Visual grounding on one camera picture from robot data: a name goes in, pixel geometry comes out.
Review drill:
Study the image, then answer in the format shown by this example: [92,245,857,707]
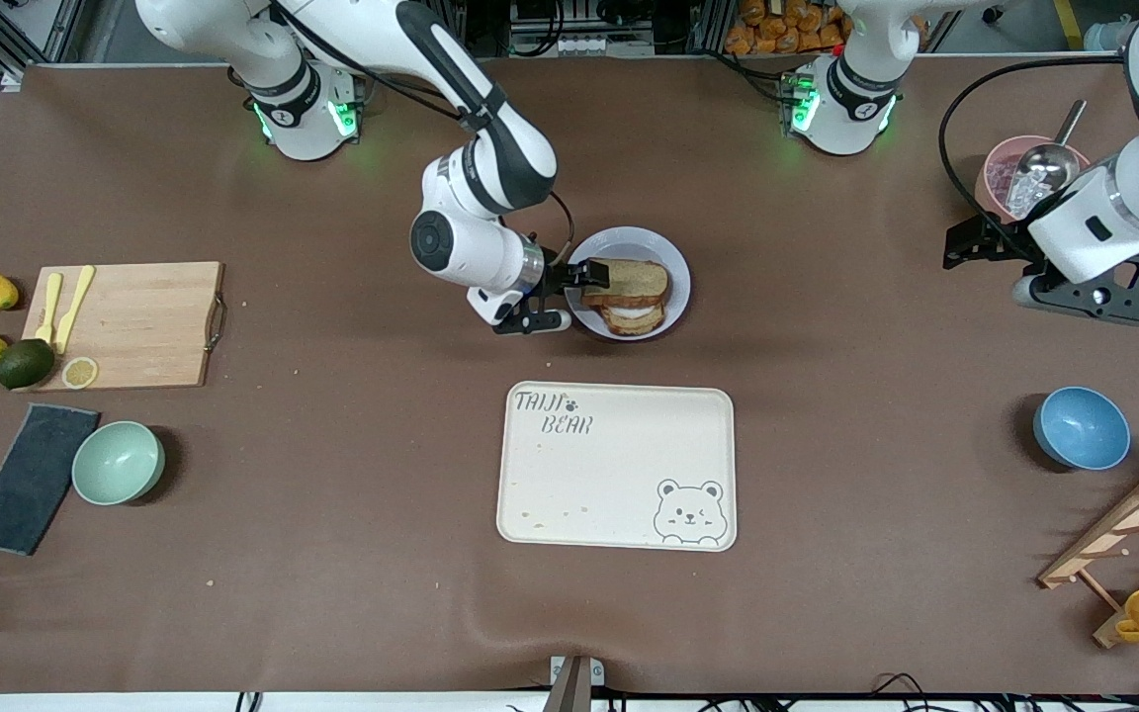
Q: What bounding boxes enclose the wooden cutting board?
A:
[21,261,227,393]

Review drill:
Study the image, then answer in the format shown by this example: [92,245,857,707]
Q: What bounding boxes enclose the brown table cloth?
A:
[0,54,1139,693]

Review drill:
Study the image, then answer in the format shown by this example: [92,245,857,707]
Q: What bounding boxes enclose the brown bread slice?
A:
[581,259,671,309]

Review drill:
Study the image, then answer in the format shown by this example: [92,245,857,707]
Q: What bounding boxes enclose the wooden peg rack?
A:
[1036,455,1139,650]

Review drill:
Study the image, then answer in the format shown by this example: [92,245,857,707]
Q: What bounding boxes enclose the clear ice cubes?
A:
[988,156,1065,221]

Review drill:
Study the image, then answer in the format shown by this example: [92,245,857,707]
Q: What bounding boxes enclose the pink bowl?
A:
[974,135,1095,223]

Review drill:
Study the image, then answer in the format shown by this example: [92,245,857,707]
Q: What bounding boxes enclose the yellow plastic knife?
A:
[54,265,96,354]

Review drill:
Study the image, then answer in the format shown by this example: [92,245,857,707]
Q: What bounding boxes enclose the metal scoop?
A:
[1014,99,1090,199]

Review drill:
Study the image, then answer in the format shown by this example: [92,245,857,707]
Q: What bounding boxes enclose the orange snack pile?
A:
[725,0,852,56]

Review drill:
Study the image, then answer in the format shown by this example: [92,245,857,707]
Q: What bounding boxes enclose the bread slice under egg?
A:
[597,297,667,337]

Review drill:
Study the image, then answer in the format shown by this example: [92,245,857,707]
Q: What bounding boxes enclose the round white plate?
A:
[564,226,692,342]

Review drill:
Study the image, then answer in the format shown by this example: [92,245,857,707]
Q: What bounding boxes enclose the cream bear print tray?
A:
[496,382,738,552]

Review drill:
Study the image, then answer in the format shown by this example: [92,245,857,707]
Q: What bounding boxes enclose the green avocado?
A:
[0,338,56,390]

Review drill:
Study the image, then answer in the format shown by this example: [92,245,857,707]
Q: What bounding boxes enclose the white power strip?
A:
[317,8,432,60]

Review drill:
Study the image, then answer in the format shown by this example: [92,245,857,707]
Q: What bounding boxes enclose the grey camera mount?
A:
[542,655,606,712]

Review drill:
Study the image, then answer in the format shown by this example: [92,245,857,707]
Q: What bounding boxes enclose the blue bowl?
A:
[1032,386,1132,472]

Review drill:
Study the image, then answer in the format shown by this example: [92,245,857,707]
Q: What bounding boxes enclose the mint green bowl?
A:
[71,421,166,506]

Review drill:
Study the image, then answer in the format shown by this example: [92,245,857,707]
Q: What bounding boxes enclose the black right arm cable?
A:
[271,0,575,260]

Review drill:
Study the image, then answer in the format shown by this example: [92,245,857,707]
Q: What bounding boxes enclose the dark grey cloth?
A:
[0,403,102,557]

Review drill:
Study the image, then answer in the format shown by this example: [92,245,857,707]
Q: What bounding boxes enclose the yellow plastic fork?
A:
[35,273,64,345]

